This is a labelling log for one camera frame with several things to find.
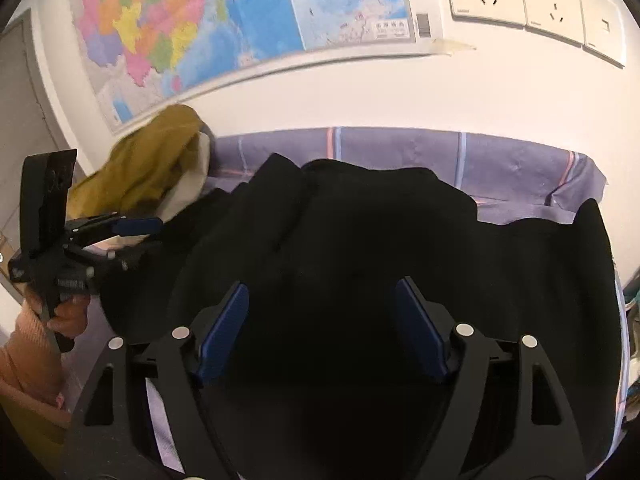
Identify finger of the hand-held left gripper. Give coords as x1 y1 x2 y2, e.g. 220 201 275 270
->
65 213 166 247
65 241 147 275

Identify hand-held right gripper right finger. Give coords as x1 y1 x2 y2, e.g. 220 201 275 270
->
393 276 587 480

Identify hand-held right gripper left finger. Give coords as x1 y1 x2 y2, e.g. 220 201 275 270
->
62 281 251 480

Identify black garment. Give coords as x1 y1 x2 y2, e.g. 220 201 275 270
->
100 152 623 480

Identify person's left forearm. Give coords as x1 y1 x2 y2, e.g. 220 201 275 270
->
0 309 72 428

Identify person's left hand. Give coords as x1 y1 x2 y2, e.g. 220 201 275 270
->
24 291 92 340

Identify mustard yellow garment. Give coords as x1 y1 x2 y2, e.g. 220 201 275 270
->
66 105 218 250

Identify grey door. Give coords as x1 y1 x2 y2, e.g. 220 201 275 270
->
0 12 96 288

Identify purple plaid bed sheet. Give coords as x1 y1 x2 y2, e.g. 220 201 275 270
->
60 127 632 480

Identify person's olive clothing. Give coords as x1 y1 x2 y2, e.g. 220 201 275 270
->
0 394 71 478

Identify teal laundry basket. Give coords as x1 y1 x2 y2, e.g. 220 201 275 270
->
621 280 640 323

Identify strip of clear tape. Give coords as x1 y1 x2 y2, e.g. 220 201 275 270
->
431 38 477 56

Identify colourful wall map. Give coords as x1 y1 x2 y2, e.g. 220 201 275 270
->
67 0 436 133

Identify white wall plate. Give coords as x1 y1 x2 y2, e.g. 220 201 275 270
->
577 0 627 68

